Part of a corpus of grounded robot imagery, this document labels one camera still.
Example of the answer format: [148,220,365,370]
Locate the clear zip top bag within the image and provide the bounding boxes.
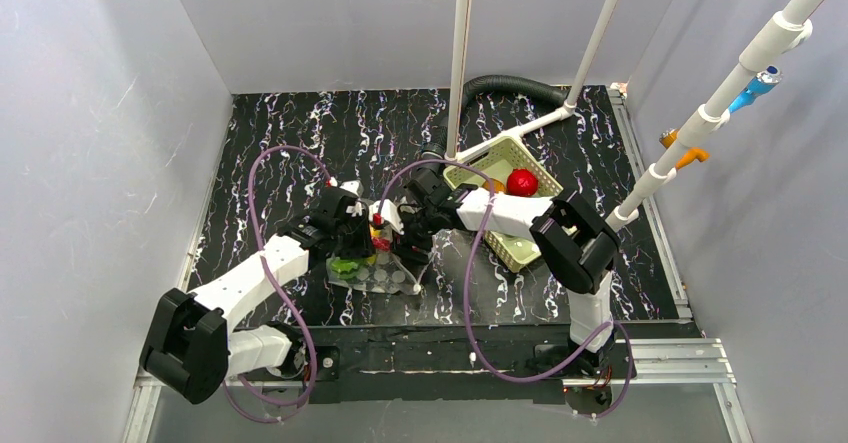
[326,228,432,295]

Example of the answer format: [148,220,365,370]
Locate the brown fake potato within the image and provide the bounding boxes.
[482,179,506,193]

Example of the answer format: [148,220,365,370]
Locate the red fake apple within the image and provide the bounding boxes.
[505,168,539,197]

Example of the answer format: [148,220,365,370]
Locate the red fake chili pepper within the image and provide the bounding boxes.
[372,237,391,252]

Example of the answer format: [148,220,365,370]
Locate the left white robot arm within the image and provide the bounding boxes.
[139,180,373,404]

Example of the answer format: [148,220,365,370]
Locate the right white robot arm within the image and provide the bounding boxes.
[390,159,620,377]

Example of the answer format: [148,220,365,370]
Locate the light green plastic basket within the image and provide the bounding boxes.
[443,136,563,273]

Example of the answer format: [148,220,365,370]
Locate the orange clamp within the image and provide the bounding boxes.
[659,128,710,172]

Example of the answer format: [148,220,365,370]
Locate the white pvc pipe right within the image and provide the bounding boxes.
[606,0,825,231]

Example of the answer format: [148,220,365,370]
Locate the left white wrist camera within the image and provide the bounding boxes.
[327,177,367,217]

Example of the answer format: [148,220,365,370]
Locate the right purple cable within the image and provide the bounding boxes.
[376,158,636,420]

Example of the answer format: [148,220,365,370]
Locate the purple cable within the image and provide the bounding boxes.
[376,158,636,420]
[221,145,333,425]

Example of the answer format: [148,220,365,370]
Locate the black corrugated hose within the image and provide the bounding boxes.
[423,74,570,160]

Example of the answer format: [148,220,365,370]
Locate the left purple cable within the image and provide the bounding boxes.
[221,145,333,425]

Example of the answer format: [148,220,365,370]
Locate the white pvc pipe frame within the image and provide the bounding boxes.
[432,0,620,161]

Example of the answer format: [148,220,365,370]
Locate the aluminium frame rail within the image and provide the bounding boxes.
[124,339,752,442]

